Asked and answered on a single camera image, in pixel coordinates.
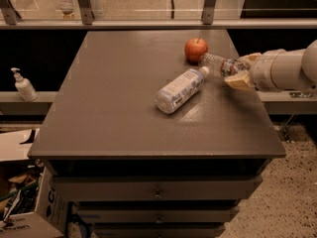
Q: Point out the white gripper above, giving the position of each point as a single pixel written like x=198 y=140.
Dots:
x=261 y=71

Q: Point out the clear plastic water bottle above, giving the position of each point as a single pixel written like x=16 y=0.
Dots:
x=221 y=67

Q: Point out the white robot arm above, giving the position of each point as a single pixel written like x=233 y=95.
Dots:
x=278 y=70

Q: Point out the red apple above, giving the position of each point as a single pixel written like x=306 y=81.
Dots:
x=195 y=48

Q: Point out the white labelled drink bottle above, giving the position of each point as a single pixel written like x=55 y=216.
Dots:
x=181 y=89

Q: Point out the white pump dispenser bottle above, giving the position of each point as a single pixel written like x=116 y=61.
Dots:
x=24 y=86

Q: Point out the grey drawer cabinet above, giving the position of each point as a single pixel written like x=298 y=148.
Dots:
x=104 y=122

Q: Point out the top grey drawer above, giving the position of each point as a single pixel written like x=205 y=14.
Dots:
x=150 y=188

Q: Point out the grey drawer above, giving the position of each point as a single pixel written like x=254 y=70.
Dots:
x=168 y=230
x=157 y=214
x=150 y=188

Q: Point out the middle grey drawer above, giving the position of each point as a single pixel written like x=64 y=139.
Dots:
x=157 y=214

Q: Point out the bottom grey drawer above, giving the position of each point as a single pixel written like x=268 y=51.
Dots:
x=168 y=230

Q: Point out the grey metal railing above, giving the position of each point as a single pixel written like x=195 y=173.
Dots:
x=160 y=14

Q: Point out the white cardboard box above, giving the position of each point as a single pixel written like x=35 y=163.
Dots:
x=34 y=209

